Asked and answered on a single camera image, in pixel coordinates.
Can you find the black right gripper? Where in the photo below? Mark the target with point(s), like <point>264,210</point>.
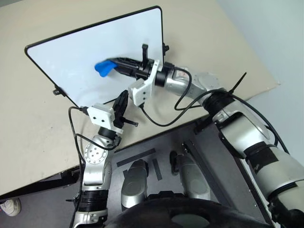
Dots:
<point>145,70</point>

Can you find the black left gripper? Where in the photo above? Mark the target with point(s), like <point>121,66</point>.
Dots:
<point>118,121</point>

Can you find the blue eraser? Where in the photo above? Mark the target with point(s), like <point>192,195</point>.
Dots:
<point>104,67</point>

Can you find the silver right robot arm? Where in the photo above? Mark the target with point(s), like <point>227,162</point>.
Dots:
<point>237,133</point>

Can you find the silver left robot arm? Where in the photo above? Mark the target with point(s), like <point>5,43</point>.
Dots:
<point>95,154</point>

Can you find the black whiteboard stand clip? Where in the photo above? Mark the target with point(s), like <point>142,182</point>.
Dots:
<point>165,48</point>
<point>56,91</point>

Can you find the black zip tie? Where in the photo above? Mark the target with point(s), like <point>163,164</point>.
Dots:
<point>238,83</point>
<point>130,122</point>
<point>145,53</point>

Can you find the long dark tape strip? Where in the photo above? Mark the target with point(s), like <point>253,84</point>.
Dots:
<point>135,158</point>

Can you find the short dark tape strip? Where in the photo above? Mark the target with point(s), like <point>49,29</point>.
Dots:
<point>157,169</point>

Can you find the silver left robot foot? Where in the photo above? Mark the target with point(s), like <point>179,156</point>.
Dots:
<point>134,185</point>

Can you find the silver robot foot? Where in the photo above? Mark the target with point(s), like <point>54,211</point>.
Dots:
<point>134,185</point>
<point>193,178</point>

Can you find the silver right robot foot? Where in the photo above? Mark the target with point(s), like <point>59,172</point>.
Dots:
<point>193,178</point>

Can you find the dark rounded robot torso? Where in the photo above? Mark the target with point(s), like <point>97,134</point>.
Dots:
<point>152,213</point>

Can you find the white sneaker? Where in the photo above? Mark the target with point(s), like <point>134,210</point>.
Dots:
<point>9,207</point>

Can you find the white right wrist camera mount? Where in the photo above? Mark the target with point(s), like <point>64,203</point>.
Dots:
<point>141,92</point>

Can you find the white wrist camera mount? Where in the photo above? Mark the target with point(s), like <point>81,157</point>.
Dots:
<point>141,92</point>
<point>101,116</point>

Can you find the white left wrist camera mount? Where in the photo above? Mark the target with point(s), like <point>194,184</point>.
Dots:
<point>101,116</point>

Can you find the white whiteboard with black frame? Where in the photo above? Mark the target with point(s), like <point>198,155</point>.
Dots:
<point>78,54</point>

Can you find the black metal base frame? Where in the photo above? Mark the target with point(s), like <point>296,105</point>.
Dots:
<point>206,133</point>

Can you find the black table frame bar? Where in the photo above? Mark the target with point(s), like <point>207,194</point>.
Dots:
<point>47,183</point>

